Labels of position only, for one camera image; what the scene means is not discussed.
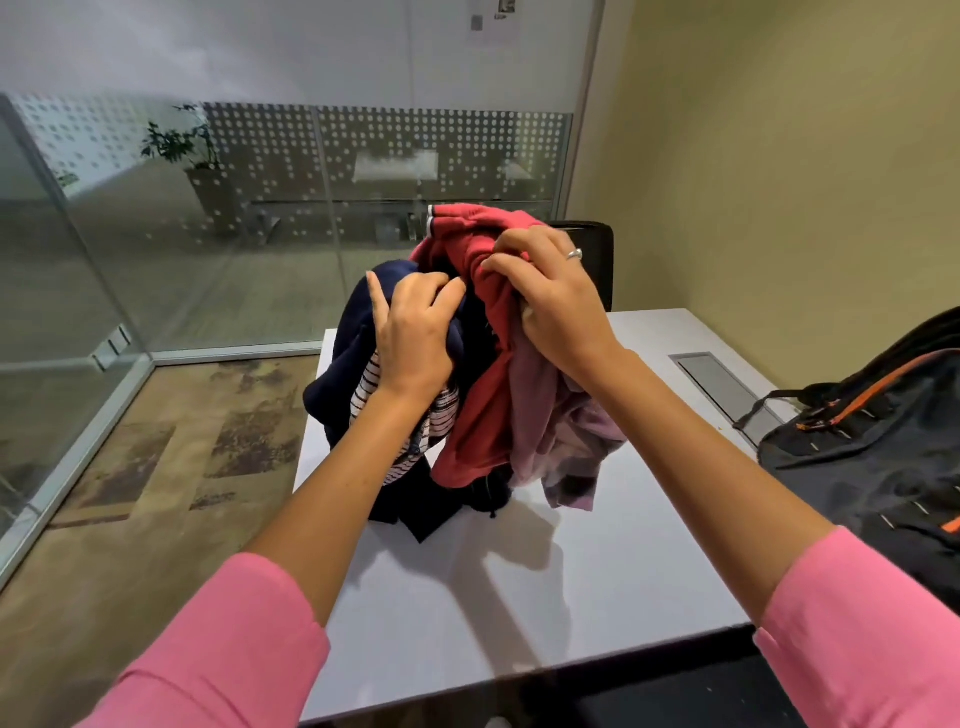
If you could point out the person's left hand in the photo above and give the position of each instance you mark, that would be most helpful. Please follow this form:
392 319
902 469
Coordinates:
416 337

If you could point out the person's left forearm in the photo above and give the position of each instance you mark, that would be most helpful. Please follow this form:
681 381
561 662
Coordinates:
337 510

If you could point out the mauve striped t-shirt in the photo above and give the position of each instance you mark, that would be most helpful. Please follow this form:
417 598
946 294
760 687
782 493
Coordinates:
555 435

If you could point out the person's pink sleeve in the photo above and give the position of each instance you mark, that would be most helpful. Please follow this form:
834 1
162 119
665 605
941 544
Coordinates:
870 645
217 652

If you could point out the person's left pink sleeve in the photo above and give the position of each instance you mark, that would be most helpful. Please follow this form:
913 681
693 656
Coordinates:
217 652

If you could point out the black mesh office chair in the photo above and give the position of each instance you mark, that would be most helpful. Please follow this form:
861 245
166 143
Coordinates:
596 270

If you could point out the navy blue hoodie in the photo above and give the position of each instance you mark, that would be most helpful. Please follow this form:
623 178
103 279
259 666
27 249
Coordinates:
337 375

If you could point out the metal glass door bracket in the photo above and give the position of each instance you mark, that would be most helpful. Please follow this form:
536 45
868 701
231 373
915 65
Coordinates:
112 346

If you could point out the potted green plant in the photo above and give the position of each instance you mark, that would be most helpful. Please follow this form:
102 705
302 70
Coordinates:
214 191

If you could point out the striped knit top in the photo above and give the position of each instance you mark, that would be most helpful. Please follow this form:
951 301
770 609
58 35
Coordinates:
439 420

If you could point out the black orange backpack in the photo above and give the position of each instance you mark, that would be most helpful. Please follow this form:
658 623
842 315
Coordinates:
862 465

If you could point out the person's right pink sleeve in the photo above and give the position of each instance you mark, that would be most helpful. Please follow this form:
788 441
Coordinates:
870 645

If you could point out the white background table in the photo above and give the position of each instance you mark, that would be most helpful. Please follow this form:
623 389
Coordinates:
395 166

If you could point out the paper notice on glass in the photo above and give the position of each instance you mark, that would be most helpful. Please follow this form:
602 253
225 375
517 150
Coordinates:
491 26

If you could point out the person's right forearm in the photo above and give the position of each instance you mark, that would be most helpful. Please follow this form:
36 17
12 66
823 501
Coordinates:
712 487

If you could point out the red garment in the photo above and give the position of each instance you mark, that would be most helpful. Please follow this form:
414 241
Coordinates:
480 420

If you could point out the person's right hand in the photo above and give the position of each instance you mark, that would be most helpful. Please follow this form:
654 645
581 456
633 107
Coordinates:
559 307

